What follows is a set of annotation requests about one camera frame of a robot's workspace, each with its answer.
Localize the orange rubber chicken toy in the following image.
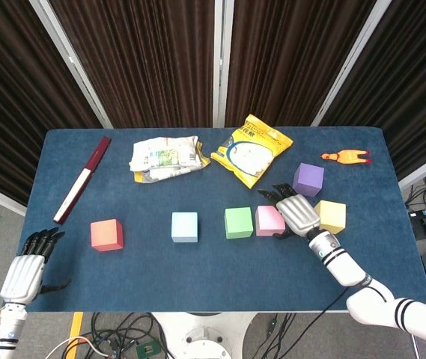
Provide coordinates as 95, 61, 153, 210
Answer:
320, 149, 371, 165

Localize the blue table cloth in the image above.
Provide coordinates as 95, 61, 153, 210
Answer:
20, 126, 426, 313

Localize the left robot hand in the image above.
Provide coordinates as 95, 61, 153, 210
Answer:
0, 227, 72, 304

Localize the light blue cube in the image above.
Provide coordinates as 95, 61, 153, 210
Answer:
171, 212, 199, 244

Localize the yellow snack bag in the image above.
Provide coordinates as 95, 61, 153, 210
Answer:
210, 114, 294, 190

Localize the dark brown curtain partition panel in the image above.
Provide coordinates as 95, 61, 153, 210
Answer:
28, 0, 224, 129
212, 0, 392, 128
0, 0, 115, 218
311, 0, 426, 190

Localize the red cube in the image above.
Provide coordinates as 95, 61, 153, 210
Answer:
90, 218, 125, 252

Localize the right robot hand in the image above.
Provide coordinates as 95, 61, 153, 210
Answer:
258, 182, 322, 240

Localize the white green-print snack bag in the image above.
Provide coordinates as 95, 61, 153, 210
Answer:
128, 135, 204, 172

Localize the purple cube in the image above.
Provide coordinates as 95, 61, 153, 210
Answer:
291, 162, 326, 197

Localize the pink cube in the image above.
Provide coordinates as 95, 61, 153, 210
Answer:
255, 205, 287, 237

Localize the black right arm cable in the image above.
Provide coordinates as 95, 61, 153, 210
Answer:
319, 278, 389, 314

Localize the maroon and white long box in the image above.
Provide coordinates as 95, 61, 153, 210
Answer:
52, 136, 112, 225

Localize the yellow cube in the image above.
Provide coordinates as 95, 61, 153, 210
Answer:
314, 200, 347, 235

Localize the green cube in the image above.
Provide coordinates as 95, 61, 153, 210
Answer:
224, 206, 255, 240

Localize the yellow floor tape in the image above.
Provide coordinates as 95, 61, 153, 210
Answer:
64, 312, 85, 359

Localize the green circuit board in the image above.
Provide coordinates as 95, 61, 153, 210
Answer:
136, 340, 160, 358

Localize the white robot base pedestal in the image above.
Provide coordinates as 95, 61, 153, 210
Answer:
151, 312, 258, 359

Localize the yellow-edged crumpled clear bag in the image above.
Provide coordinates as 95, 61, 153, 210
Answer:
133, 140, 211, 184

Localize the white and red cable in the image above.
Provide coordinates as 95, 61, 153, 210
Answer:
46, 335, 115, 359

